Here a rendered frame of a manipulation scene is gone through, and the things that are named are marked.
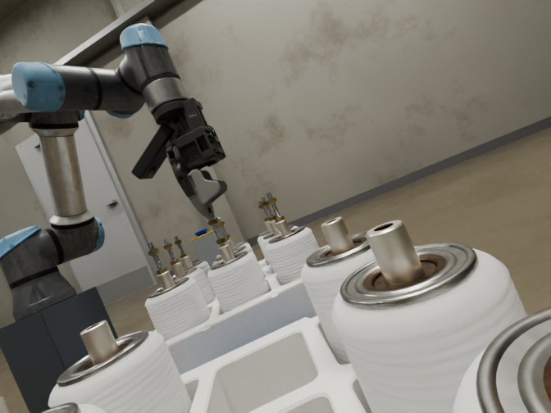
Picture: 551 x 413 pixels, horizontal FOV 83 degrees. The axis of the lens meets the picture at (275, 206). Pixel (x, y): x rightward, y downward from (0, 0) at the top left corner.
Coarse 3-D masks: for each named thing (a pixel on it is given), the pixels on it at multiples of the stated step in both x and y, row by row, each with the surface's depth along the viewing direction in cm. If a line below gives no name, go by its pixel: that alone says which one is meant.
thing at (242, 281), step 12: (240, 264) 54; (252, 264) 56; (216, 276) 54; (228, 276) 53; (240, 276) 53; (252, 276) 55; (216, 288) 54; (228, 288) 53; (240, 288) 53; (252, 288) 54; (264, 288) 56; (228, 300) 54; (240, 300) 53
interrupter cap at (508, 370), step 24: (504, 336) 9; (528, 336) 9; (480, 360) 9; (504, 360) 9; (528, 360) 8; (480, 384) 8; (504, 384) 8; (528, 384) 7; (480, 408) 7; (504, 408) 7; (528, 408) 7
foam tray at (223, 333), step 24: (264, 264) 81; (288, 288) 51; (216, 312) 55; (240, 312) 50; (264, 312) 51; (288, 312) 51; (312, 312) 52; (192, 336) 49; (216, 336) 50; (240, 336) 50; (192, 360) 49
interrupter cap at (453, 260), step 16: (432, 256) 18; (448, 256) 17; (464, 256) 16; (368, 272) 20; (432, 272) 17; (448, 272) 15; (464, 272) 14; (352, 288) 18; (368, 288) 17; (384, 288) 17; (400, 288) 15; (416, 288) 15; (432, 288) 14; (448, 288) 14; (352, 304) 16; (368, 304) 15; (384, 304) 15; (400, 304) 14
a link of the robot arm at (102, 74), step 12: (96, 72) 56; (108, 72) 58; (120, 72) 57; (108, 84) 57; (120, 84) 58; (108, 96) 57; (120, 96) 59; (132, 96) 60; (108, 108) 59; (120, 108) 61; (132, 108) 63
